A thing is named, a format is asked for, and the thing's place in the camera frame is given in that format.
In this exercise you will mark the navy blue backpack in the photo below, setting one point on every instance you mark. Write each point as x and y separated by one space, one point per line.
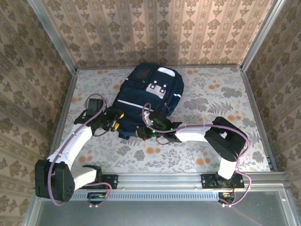
141 99

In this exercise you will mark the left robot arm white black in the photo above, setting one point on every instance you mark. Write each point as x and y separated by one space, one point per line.
70 148

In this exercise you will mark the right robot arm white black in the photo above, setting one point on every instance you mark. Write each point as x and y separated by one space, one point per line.
192 134

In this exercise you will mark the grey metal panel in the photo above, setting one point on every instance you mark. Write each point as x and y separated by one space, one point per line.
164 214

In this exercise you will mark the floral tablecloth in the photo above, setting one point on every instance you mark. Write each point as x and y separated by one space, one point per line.
235 77

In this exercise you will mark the aluminium side rail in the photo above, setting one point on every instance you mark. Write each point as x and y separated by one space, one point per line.
67 99
254 106

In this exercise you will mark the long aluminium mounting rail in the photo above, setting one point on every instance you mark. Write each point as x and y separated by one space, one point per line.
160 180

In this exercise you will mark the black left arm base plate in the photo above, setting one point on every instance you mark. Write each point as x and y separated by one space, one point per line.
113 181

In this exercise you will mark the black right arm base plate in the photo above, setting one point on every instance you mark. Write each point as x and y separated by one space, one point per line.
205 186

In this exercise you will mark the thin aluminium table edge rail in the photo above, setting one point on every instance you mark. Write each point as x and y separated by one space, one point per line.
216 67

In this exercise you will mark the aluminium frame post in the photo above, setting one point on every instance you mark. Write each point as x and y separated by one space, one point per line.
262 35
51 35

